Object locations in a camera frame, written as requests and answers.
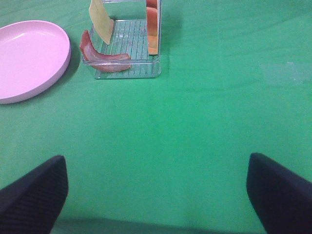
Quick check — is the upright bread slice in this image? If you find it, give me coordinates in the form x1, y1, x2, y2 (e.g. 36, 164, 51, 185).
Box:
146, 0, 160, 55

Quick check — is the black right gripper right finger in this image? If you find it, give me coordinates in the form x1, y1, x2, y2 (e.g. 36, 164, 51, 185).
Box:
246, 153, 312, 234

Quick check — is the green tablecloth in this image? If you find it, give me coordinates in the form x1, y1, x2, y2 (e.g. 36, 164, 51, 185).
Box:
0, 0, 312, 233

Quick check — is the yellow cheese slice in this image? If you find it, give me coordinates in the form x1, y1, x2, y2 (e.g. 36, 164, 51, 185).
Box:
89, 0, 114, 45

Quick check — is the clear right plastic container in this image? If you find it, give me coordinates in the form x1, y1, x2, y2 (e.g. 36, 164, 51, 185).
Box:
81, 0, 162, 79

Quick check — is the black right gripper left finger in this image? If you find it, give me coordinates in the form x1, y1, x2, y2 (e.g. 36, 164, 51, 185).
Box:
0, 155, 69, 234

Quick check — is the pink round plate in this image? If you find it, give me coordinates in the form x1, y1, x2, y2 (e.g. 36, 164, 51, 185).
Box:
0, 20, 71, 104

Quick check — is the bacon strip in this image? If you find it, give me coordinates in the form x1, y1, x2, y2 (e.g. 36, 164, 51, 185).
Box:
79, 30, 131, 73

